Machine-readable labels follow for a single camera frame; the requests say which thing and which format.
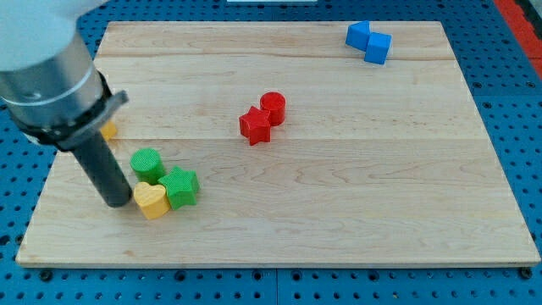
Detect green star block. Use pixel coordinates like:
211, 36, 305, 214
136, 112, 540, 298
158, 166, 200, 210

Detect green cylinder block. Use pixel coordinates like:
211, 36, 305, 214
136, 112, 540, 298
130, 147, 166, 185

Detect yellow heart block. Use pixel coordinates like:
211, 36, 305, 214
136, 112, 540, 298
133, 182, 171, 219

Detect blue triangular block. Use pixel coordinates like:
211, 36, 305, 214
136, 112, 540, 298
345, 20, 372, 52

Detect red star block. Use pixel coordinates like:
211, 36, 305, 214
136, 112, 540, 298
239, 106, 271, 146

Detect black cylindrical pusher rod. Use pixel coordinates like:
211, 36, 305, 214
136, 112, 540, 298
73, 133, 132, 208

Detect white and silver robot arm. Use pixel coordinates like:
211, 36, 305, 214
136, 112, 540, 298
1, 0, 132, 208

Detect red cylinder block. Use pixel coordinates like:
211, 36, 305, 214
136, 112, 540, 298
260, 91, 286, 126

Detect wooden board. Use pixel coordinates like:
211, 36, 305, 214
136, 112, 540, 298
16, 21, 540, 269

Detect blue cube block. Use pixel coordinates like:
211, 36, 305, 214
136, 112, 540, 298
364, 32, 392, 64

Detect yellow block behind arm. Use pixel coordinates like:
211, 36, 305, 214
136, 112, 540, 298
100, 120, 118, 141

